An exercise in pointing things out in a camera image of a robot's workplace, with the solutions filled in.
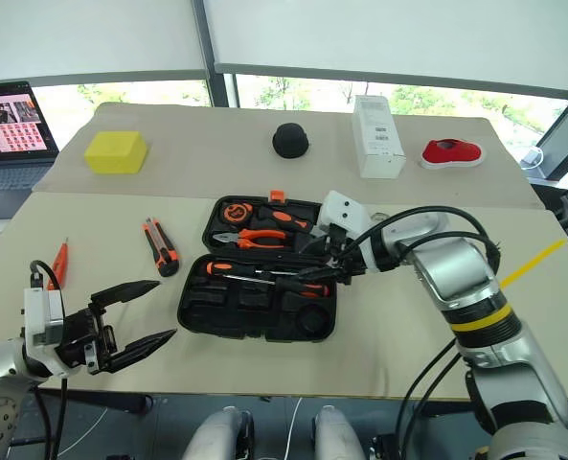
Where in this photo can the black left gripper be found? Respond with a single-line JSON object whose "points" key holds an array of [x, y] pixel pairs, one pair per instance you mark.
{"points": [[80, 338]]}

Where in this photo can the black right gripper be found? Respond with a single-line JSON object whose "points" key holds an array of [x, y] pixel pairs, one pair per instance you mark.
{"points": [[341, 249]]}

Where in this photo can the black plastic tool case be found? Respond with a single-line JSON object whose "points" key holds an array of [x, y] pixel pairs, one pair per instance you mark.
{"points": [[245, 316]]}

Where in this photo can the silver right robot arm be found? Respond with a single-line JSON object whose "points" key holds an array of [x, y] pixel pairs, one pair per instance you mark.
{"points": [[456, 268]]}

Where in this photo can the black tape roll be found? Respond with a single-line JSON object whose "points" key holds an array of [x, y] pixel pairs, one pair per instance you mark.
{"points": [[313, 320]]}

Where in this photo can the orange black utility knife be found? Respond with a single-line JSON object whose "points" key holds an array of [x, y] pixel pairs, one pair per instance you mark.
{"points": [[161, 249]]}

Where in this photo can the orange black tape measure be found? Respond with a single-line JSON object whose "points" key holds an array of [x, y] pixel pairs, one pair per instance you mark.
{"points": [[235, 212]]}

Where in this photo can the orange tester screwdriver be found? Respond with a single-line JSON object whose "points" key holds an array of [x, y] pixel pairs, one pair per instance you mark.
{"points": [[59, 263]]}

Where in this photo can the black round object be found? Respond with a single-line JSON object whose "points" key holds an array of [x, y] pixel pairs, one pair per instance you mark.
{"points": [[290, 141]]}

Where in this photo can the white cardboard box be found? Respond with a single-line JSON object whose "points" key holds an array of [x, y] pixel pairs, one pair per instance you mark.
{"points": [[379, 139]]}

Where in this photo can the silver rounded robot leg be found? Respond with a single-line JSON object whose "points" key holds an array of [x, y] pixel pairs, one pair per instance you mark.
{"points": [[219, 433], [338, 433]]}

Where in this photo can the yellow foam block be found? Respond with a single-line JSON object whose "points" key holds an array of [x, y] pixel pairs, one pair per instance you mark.
{"points": [[116, 153]]}

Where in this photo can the red white small shoe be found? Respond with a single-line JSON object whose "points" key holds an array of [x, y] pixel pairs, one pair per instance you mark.
{"points": [[453, 152]]}

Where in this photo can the yellow tape strip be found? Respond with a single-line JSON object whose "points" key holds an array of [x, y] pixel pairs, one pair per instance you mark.
{"points": [[532, 263]]}

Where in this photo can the open laptop computer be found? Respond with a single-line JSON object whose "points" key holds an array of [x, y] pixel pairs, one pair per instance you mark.
{"points": [[10, 124]]}

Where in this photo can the small white charger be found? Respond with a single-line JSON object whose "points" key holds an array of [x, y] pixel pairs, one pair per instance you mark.
{"points": [[533, 157]]}

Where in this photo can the white roller blind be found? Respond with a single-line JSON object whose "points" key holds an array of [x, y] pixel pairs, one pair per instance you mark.
{"points": [[398, 33], [87, 33]]}

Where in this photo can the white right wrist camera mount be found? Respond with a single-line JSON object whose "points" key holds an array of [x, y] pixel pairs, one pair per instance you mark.
{"points": [[343, 211]]}

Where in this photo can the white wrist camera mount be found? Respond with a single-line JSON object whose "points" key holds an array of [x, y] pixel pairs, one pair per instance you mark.
{"points": [[343, 211], [41, 316]]}

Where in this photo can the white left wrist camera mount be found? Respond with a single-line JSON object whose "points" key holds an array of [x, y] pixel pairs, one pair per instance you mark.
{"points": [[41, 316]]}

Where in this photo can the grey window frame post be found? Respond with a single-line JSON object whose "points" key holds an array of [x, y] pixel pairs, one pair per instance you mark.
{"points": [[216, 52]]}

